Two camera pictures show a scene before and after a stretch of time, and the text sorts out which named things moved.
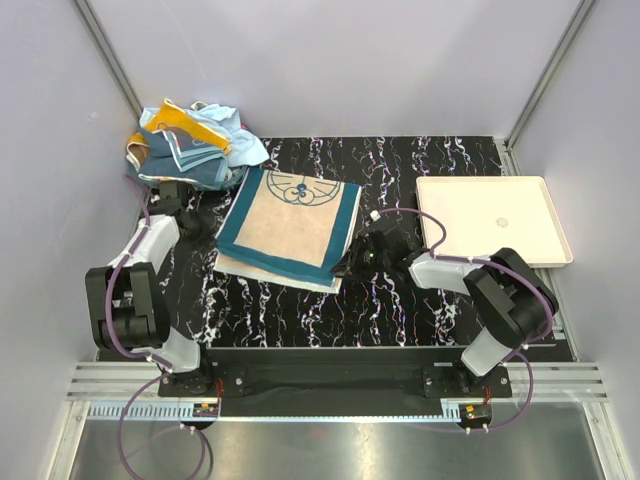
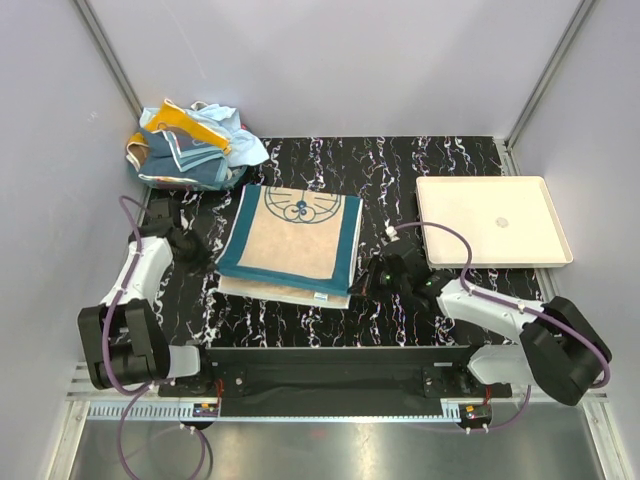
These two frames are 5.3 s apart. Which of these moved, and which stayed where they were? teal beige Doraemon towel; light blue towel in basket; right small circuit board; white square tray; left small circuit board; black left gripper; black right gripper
Moved: black left gripper; black right gripper; teal beige Doraemon towel
Stayed: right small circuit board; left small circuit board; light blue towel in basket; white square tray
